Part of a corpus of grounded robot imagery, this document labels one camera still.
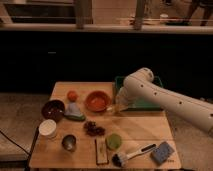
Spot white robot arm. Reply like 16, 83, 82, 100
116, 67, 213, 137

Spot red bowl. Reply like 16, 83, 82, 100
84, 91, 111, 112

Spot dark purple bowl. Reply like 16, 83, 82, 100
41, 100, 65, 122

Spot green plastic tray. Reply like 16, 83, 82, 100
115, 76, 162, 111

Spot green cup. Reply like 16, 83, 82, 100
106, 134, 122, 150

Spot bunch of dark grapes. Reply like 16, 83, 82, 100
84, 121, 105, 136

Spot wooden table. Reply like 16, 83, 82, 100
29, 82, 176, 171

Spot orange fruit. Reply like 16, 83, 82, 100
67, 91, 78, 102

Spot white black dish brush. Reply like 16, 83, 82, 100
112, 144, 156, 167

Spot brown wooden block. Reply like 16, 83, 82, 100
95, 138, 109, 165

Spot metal cup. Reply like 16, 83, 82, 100
62, 135, 76, 152

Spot blue sponge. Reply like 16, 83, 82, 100
151, 141, 174, 165

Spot white cup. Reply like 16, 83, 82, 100
39, 119, 57, 138

